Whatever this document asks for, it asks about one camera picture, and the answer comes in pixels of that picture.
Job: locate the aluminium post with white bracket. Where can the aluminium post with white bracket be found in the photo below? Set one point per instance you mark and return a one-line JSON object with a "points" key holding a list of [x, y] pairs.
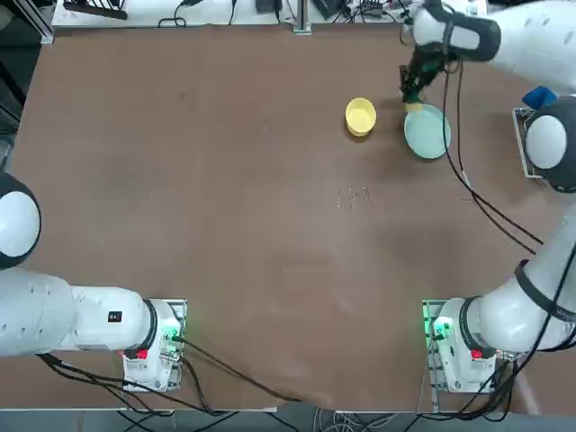
{"points": [[302, 18]]}

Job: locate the pale green plate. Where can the pale green plate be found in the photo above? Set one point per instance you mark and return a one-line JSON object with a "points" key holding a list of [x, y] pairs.
{"points": [[427, 135]]}

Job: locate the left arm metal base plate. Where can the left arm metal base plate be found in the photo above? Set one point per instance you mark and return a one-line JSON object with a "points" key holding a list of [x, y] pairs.
{"points": [[180, 310]]}

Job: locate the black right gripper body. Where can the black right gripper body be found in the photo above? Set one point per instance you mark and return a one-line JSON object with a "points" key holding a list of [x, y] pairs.
{"points": [[429, 65]]}

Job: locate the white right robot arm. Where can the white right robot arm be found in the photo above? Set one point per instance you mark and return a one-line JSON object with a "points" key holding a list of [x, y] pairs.
{"points": [[535, 40]]}

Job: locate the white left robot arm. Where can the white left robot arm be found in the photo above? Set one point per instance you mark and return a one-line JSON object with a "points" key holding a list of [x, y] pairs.
{"points": [[45, 315]]}

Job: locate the large black power adapter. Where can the large black power adapter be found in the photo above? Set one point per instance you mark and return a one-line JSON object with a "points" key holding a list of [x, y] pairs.
{"points": [[269, 6], [330, 8]]}

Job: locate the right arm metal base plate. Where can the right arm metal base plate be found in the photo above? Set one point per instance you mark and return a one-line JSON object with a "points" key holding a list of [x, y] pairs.
{"points": [[427, 382]]}

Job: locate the small yellow dish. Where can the small yellow dish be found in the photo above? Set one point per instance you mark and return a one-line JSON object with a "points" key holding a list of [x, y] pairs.
{"points": [[360, 117]]}

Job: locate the blue cloth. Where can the blue cloth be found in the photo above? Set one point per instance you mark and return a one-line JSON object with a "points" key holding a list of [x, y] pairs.
{"points": [[540, 96]]}

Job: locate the green and yellow sponge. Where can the green and yellow sponge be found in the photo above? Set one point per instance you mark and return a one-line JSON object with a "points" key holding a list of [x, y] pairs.
{"points": [[415, 108]]}

